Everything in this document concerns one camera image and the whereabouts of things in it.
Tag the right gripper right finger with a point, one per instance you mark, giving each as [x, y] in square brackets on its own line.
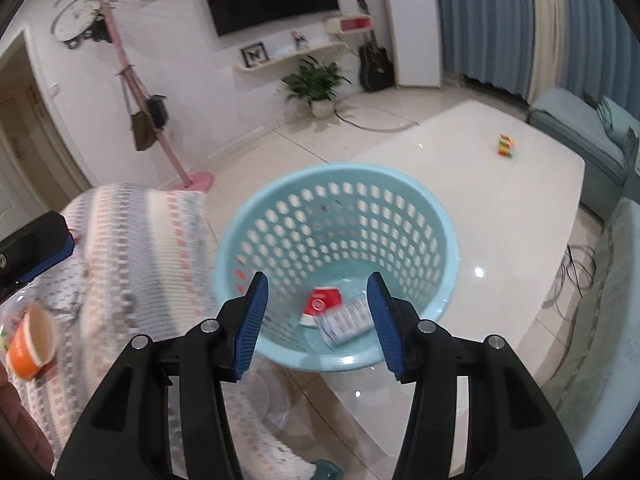
[513, 430]

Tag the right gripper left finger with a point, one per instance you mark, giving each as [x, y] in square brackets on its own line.
[123, 433]

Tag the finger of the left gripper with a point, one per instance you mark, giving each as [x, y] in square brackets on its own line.
[46, 252]

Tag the orange white paper cup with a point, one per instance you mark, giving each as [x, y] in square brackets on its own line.
[32, 347]

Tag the person's left hand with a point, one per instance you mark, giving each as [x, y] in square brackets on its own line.
[26, 429]

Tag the striped woven tablecloth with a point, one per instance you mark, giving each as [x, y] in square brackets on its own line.
[140, 266]

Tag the teal sofa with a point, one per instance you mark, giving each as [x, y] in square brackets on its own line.
[595, 391]

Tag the brown hanging bag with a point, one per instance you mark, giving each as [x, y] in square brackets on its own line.
[141, 126]

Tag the pink coat rack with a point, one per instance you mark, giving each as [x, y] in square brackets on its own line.
[201, 181]

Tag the black hanging bag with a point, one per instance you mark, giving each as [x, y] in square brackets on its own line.
[157, 110]

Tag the light blue plastic basket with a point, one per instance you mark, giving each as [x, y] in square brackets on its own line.
[333, 226]

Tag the colourful cube toy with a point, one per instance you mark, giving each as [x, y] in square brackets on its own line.
[505, 146]

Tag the potted green plant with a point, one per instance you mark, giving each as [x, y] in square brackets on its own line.
[315, 83]

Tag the black guitar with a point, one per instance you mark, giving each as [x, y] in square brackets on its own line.
[377, 71]

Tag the cream curtain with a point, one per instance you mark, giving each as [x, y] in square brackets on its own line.
[549, 46]

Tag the blue curtain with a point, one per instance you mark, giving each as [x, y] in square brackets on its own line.
[492, 41]

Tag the white standing air conditioner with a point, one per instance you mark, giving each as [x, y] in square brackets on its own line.
[417, 42]

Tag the light switch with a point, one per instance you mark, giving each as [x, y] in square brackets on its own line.
[55, 90]

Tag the panda wall clock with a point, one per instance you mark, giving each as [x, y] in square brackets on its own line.
[76, 21]

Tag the butterfly picture frame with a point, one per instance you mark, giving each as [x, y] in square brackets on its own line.
[254, 55]

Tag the white wall shelf lower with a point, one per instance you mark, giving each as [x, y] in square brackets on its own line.
[317, 48]

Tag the red white wall box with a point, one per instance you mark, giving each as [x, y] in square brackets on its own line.
[348, 24]

